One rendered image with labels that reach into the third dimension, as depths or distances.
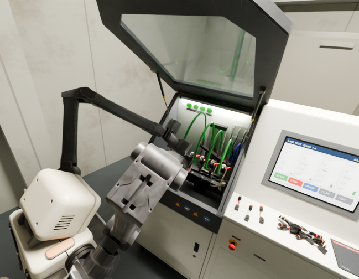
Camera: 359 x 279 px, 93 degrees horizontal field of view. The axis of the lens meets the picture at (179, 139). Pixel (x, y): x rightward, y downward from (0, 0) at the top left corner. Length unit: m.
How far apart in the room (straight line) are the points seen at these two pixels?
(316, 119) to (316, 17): 2.48
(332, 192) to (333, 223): 0.18
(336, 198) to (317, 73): 2.38
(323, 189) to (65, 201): 1.19
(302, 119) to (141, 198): 0.98
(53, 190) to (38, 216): 0.08
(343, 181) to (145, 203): 1.08
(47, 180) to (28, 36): 1.72
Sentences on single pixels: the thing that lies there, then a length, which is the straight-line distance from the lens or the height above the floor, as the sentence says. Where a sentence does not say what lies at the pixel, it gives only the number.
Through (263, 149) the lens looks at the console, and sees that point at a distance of 1.14.
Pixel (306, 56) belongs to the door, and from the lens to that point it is 3.38.
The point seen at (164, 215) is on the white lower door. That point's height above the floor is 0.69.
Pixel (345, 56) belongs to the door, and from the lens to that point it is 3.36.
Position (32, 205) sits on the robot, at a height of 1.33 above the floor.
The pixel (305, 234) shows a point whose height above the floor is 1.01.
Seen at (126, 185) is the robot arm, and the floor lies 1.59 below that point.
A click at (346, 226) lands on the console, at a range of 1.34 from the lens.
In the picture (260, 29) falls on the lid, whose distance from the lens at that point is 0.61.
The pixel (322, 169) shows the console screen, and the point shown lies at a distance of 1.19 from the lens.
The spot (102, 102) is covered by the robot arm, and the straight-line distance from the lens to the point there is 0.93.
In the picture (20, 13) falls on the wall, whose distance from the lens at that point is 2.25.
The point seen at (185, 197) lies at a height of 0.95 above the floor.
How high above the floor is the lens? 1.80
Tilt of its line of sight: 28 degrees down
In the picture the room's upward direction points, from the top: 6 degrees clockwise
